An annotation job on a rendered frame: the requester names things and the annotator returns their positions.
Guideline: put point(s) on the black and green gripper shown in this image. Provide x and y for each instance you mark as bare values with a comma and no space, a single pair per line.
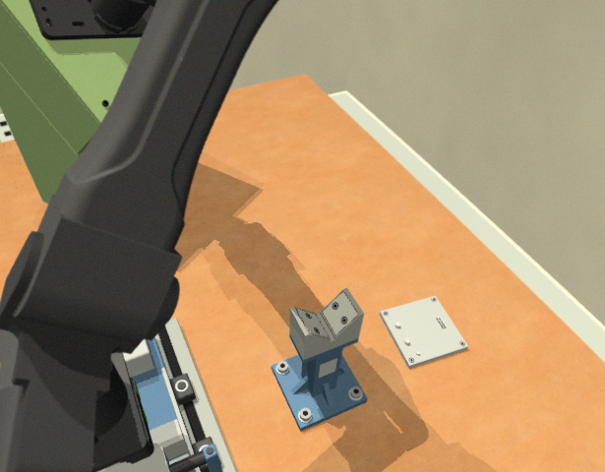
121,425

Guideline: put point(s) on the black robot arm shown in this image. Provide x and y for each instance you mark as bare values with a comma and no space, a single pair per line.
103,257

